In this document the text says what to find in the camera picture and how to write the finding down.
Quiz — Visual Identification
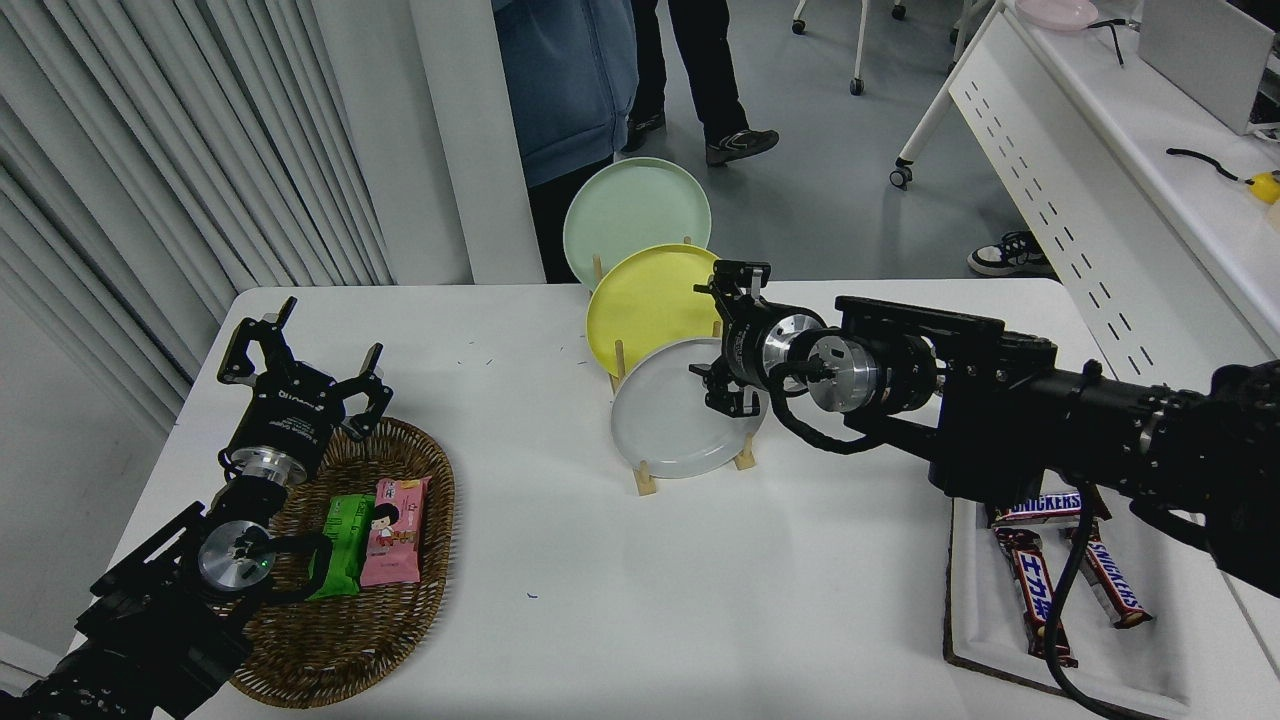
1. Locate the dark brown chocolate bar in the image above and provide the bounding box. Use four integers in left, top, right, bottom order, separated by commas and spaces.
993, 527, 1080, 669

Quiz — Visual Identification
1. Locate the pale green plate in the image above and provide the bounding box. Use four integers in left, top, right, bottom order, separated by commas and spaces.
563, 157, 713, 291

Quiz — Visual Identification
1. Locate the white desk with perforated panel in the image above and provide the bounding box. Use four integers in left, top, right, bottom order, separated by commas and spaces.
890, 0, 1280, 401

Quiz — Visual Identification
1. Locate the wooden plate rack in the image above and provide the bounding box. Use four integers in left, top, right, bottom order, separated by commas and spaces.
592, 235, 758, 497

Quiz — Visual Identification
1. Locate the white tray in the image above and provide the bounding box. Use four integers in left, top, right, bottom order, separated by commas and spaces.
943, 493, 1201, 719

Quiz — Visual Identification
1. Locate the pink plate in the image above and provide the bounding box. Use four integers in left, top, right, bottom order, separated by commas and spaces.
1015, 0, 1099, 31

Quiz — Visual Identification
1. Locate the thick black cable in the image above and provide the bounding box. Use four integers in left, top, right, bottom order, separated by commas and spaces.
1166, 148, 1251, 186

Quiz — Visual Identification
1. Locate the grey plate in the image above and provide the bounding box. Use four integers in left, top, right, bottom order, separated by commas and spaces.
610, 338, 771, 480

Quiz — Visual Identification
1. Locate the white pleated curtain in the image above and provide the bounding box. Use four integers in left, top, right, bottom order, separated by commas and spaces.
0, 0, 401, 441

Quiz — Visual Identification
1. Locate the yellow plate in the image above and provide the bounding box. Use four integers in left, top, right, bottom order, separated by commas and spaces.
586, 244, 741, 379

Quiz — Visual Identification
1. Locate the white side table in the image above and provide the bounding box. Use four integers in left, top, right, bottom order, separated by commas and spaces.
1225, 580, 1280, 676

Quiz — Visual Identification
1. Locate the white laptop computer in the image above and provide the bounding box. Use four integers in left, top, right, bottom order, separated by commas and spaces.
1138, 0, 1280, 136

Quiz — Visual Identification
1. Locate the pink snack pack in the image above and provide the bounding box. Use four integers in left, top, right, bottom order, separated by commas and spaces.
359, 476, 432, 587

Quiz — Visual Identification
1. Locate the brown Snickers bar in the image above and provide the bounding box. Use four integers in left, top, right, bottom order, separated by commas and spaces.
1062, 518, 1153, 629
985, 490, 1112, 529

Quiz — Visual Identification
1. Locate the brown wicker basket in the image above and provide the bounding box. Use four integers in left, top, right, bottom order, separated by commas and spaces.
228, 417, 456, 709

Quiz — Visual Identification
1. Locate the person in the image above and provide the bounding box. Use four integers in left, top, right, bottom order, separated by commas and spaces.
620, 0, 781, 168
966, 230, 1058, 278
492, 0, 641, 284

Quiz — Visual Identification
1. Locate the white office chair base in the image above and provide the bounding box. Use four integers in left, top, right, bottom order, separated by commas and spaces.
792, 0, 909, 97

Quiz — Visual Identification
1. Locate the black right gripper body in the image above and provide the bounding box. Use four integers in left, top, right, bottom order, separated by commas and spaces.
718, 295, 777, 396

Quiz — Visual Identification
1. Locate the thin black cable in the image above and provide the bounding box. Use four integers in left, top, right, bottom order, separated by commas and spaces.
1087, 18, 1128, 67

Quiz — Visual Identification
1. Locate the green snack pack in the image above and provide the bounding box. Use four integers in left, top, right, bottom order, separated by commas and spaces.
305, 494, 376, 601

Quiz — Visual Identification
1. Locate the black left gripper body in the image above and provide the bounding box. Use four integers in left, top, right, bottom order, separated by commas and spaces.
226, 376, 344, 480

